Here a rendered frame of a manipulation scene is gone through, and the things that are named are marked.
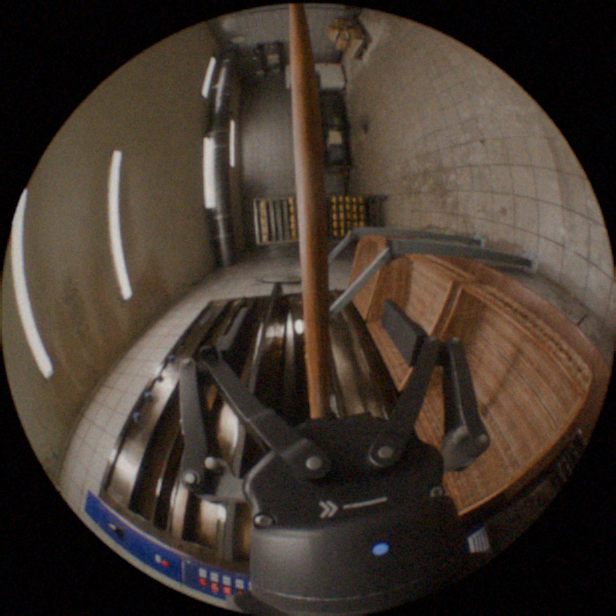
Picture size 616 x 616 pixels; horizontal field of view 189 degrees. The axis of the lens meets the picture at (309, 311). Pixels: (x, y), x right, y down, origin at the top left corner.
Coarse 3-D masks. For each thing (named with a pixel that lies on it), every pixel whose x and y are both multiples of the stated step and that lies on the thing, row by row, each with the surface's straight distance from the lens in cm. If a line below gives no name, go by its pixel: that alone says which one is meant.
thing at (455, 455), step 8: (456, 432) 11; (464, 432) 11; (448, 440) 11; (456, 440) 11; (440, 448) 12; (448, 448) 11; (456, 448) 11; (464, 448) 11; (448, 456) 11; (456, 456) 11; (464, 456) 11; (448, 464) 11; (456, 464) 11; (464, 464) 12
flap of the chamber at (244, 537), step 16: (272, 304) 133; (272, 320) 121; (272, 336) 112; (272, 352) 105; (256, 368) 83; (272, 368) 100; (256, 384) 78; (272, 384) 95; (272, 400) 90; (240, 432) 65; (240, 448) 62; (256, 448) 69; (240, 464) 60; (256, 464) 68; (240, 512) 58; (240, 528) 58; (224, 544) 58; (240, 544) 59; (240, 560) 60
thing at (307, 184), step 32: (320, 128) 25; (320, 160) 23; (320, 192) 22; (320, 224) 22; (320, 256) 22; (320, 288) 23; (320, 320) 24; (320, 352) 26; (320, 384) 30; (320, 416) 36
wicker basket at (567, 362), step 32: (480, 288) 74; (448, 320) 71; (480, 320) 83; (512, 320) 56; (480, 352) 85; (512, 352) 74; (544, 352) 67; (480, 384) 87; (512, 384) 76; (544, 384) 69; (576, 384) 50; (512, 416) 79; (544, 416) 72; (512, 448) 82; (544, 448) 54; (448, 480) 74; (480, 480) 77; (512, 480) 58
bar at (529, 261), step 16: (352, 240) 110; (400, 240) 64; (416, 240) 69; (448, 240) 136; (464, 240) 146; (480, 240) 159; (384, 256) 64; (400, 256) 67; (464, 256) 80; (480, 256) 87; (496, 256) 96; (512, 256) 109; (528, 256) 134; (368, 272) 63; (352, 288) 63; (336, 304) 64; (336, 368) 46; (336, 384) 42; (336, 400) 39; (336, 416) 37
